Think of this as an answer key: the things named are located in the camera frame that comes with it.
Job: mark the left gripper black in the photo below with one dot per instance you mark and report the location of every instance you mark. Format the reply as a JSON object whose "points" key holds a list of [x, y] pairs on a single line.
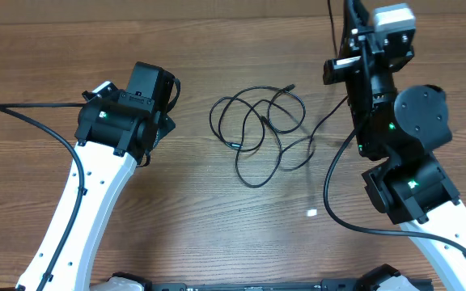
{"points": [[167, 124]]}

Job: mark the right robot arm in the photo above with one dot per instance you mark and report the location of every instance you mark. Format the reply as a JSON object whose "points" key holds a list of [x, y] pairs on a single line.
{"points": [[399, 131]]}

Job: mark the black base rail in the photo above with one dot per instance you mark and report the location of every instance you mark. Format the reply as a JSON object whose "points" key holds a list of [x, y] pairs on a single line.
{"points": [[324, 285]]}

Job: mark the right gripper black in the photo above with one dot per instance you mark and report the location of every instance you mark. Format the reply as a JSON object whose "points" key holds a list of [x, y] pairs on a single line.
{"points": [[332, 69]]}

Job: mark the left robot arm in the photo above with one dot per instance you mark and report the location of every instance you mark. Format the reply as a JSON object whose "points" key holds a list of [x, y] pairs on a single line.
{"points": [[117, 131]]}

